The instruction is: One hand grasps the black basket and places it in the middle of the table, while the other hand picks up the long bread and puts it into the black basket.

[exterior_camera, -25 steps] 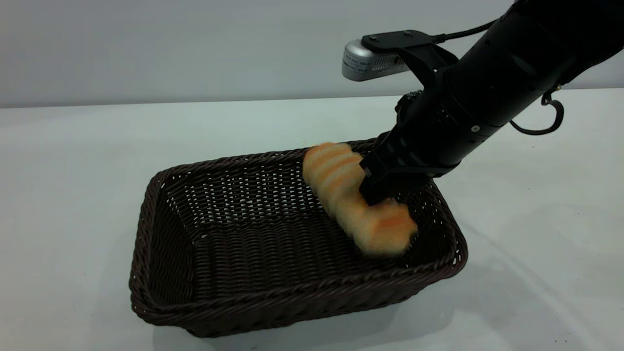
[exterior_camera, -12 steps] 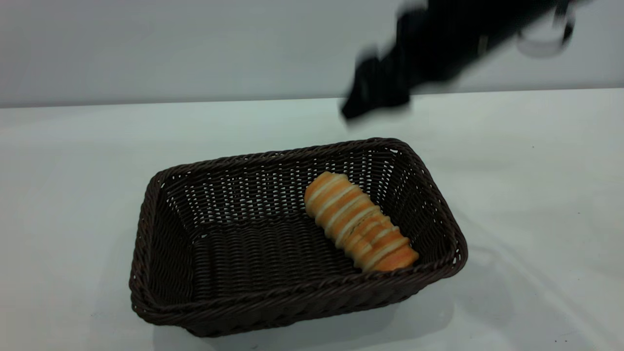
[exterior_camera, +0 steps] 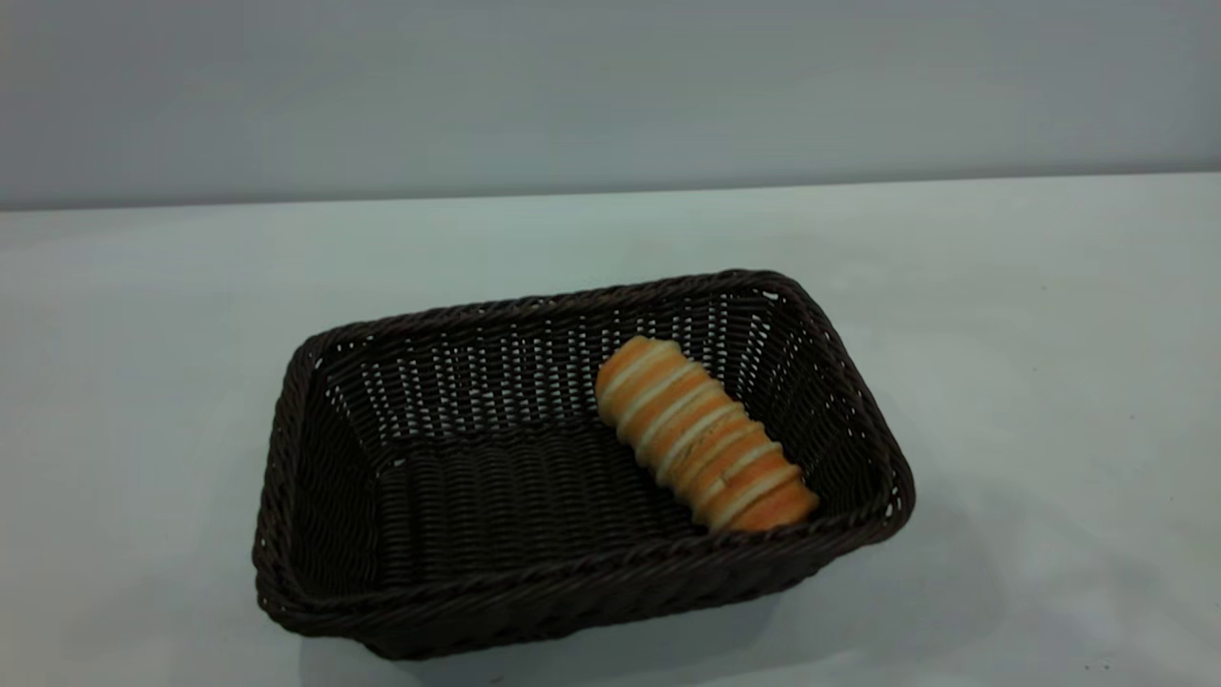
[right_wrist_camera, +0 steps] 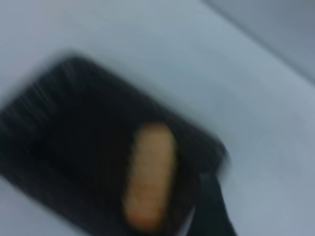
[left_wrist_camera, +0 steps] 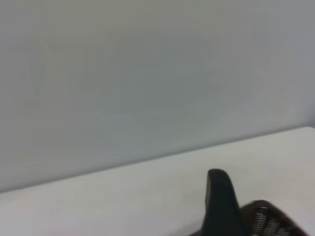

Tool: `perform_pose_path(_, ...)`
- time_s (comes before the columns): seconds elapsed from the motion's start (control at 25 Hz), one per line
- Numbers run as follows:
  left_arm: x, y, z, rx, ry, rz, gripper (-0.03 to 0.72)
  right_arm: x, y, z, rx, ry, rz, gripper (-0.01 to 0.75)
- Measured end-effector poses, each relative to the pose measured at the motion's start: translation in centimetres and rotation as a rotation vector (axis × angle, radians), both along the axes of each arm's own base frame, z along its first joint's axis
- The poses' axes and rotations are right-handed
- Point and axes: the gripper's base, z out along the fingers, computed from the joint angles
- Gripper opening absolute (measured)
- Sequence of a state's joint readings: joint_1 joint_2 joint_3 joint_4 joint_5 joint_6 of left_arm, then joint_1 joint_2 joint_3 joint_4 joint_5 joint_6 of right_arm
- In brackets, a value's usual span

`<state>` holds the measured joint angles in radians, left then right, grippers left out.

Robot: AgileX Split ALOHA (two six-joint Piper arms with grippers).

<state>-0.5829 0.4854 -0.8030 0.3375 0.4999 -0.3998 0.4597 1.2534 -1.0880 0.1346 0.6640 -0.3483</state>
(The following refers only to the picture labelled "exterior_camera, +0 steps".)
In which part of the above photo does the ridged golden bread roll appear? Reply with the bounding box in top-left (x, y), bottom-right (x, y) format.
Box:
top-left (594, 335), bottom-right (820, 533)

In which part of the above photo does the dark brown woven basket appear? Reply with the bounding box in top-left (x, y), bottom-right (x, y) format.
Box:
top-left (252, 270), bottom-right (917, 661)

